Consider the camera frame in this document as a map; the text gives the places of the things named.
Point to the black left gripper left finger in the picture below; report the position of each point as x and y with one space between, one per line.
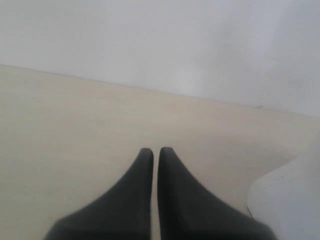
122 213

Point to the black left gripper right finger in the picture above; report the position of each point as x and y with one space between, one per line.
188 211

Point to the white mannequin head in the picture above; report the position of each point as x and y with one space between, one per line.
287 199

